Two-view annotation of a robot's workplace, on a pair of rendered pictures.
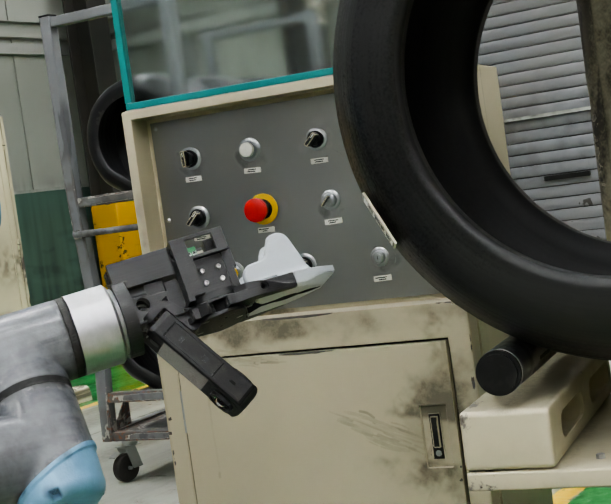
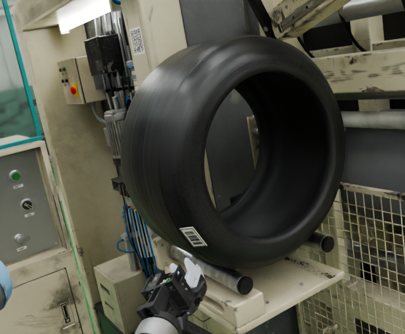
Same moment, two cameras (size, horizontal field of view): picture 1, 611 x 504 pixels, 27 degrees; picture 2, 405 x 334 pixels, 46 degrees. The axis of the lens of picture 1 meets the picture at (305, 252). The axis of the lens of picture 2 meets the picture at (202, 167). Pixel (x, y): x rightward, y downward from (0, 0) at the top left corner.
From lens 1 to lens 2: 0.99 m
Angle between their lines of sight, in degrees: 54
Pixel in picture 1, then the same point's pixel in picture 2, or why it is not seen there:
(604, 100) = not seen: hidden behind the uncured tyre
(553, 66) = not seen: outside the picture
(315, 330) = not seen: outside the picture
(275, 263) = (192, 272)
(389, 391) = (40, 301)
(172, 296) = (173, 307)
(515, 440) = (253, 309)
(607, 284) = (279, 240)
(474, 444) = (240, 317)
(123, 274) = (159, 306)
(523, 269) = (253, 242)
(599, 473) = (279, 309)
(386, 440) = (41, 324)
